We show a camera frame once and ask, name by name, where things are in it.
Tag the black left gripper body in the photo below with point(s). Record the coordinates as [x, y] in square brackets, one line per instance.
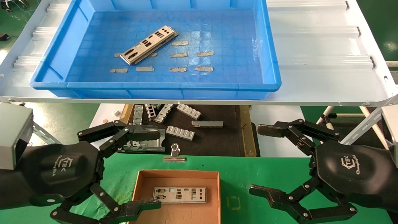
[62, 171]

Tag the black parts tray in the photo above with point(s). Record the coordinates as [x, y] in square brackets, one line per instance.
[214, 140]

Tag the blue plastic tray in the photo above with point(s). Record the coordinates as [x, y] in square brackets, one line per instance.
[236, 40]

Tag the green table cloth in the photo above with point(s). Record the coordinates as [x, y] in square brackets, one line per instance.
[236, 168]

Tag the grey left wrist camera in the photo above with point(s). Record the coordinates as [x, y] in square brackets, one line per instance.
[14, 137]

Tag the grey slotted metal bracket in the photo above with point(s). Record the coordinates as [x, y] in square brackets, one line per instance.
[189, 112]
[180, 132]
[138, 115]
[150, 112]
[164, 113]

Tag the silver binder clip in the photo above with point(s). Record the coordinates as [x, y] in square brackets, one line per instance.
[174, 158]

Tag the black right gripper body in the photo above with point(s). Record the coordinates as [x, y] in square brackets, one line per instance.
[357, 174]

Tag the black chair base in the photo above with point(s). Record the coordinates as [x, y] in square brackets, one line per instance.
[15, 3]

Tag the grey adhesive tape patch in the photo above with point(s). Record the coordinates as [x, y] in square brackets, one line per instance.
[180, 43]
[178, 54]
[154, 54]
[205, 53]
[145, 68]
[118, 70]
[117, 55]

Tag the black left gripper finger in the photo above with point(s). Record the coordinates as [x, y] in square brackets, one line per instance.
[143, 134]
[136, 207]

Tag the black power adapter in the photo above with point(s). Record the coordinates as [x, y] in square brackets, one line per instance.
[4, 37]

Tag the white pipe rack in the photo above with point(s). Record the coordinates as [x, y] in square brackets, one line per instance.
[328, 110]

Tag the open cardboard box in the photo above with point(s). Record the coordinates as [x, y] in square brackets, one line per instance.
[186, 215]

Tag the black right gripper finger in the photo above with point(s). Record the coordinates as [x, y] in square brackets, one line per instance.
[279, 199]
[279, 129]

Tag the perforated white angle post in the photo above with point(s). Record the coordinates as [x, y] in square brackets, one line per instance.
[46, 133]
[367, 123]

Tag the large flat grey metal frame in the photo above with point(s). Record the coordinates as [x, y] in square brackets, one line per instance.
[149, 148]

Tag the long grey metal bar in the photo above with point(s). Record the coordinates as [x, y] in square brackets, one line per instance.
[207, 123]

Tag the small white cylinder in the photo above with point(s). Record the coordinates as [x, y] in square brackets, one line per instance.
[116, 112]

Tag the metal I/O shield plate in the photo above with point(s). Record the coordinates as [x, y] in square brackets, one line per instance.
[186, 199]
[147, 43]

